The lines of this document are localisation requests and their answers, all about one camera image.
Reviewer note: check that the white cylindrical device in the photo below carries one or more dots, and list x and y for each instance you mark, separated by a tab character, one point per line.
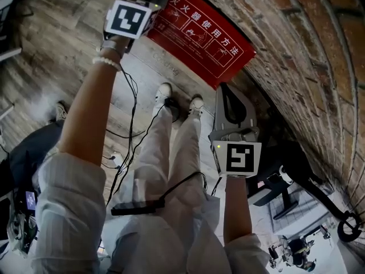
286	175

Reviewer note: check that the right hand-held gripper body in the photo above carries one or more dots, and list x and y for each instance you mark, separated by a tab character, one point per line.
239	158

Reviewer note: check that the black office chair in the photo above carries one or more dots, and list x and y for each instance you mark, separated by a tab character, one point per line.
285	198

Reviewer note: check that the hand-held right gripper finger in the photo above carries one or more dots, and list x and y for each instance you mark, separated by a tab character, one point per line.
249	116
219	113

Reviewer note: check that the white gridded storage box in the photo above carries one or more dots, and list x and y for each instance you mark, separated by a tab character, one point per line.
308	213

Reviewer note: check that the person's left forearm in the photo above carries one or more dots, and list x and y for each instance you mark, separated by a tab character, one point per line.
88	113

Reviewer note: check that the small device with blue screen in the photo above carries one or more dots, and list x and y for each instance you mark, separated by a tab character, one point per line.
30	200

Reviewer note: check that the person's left hand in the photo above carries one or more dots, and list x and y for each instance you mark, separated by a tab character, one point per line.
114	47

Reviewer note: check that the red fire extinguisher box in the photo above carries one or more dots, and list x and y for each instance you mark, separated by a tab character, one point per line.
199	24

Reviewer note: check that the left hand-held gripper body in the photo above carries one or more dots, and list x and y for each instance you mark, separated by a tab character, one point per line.
127	17

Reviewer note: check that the person's left white shoe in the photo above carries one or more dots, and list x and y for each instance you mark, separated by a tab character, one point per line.
164	91

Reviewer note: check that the person's right white shoe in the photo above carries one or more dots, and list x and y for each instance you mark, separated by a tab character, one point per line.
196	103

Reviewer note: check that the black battery pack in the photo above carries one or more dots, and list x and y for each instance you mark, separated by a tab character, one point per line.
134	207

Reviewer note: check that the person's white trousers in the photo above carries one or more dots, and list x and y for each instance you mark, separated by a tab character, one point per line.
159	141

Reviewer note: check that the black lab equipment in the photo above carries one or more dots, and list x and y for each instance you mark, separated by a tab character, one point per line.
299	253

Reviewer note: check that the person's white shirt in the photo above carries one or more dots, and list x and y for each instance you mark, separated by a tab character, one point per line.
68	204

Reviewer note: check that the person's white shoe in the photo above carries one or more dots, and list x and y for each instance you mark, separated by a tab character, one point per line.
196	103
164	91

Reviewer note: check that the white desk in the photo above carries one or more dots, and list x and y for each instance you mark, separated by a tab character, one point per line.
10	54

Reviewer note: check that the person's right forearm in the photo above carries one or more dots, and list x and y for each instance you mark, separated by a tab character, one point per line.
236	210

